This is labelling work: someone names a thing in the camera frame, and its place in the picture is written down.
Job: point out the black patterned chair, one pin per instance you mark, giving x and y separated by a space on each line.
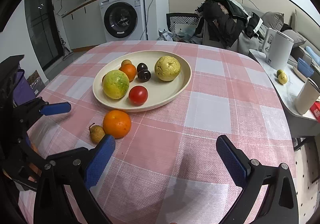
182 23

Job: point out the orange tangerine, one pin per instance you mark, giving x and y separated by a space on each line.
130 70
117 123

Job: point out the small green fruit on counter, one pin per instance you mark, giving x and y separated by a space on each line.
279 72

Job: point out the small yellow fruit on counter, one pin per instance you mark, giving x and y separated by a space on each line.
282 78

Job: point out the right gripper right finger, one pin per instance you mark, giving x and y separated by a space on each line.
280 202

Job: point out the red box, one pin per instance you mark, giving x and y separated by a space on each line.
315 109

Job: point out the small brown longan in plate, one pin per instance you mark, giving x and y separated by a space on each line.
125 62

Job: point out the pile of dark clothes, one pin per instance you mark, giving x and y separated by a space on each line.
226 19

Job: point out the dark plum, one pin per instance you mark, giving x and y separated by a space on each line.
144 75
141 66

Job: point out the white electric kettle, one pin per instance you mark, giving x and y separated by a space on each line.
277 47

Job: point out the pale yellow bumpy guava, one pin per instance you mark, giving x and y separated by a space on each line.
167 68

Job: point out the white washing machine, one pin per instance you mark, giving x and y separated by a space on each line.
123 19

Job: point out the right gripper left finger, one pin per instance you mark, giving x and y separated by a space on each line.
81 169

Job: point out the white paper cup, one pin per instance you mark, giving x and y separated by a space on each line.
307 96

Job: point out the pink checkered tablecloth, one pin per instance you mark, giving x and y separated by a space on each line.
167 168

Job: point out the grey sofa cushion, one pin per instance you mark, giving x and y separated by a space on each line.
274 20

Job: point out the yellow green guava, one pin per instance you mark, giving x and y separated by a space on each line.
115 84

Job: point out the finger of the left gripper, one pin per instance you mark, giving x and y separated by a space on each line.
53 108

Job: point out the blue bowl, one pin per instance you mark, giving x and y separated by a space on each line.
304 68

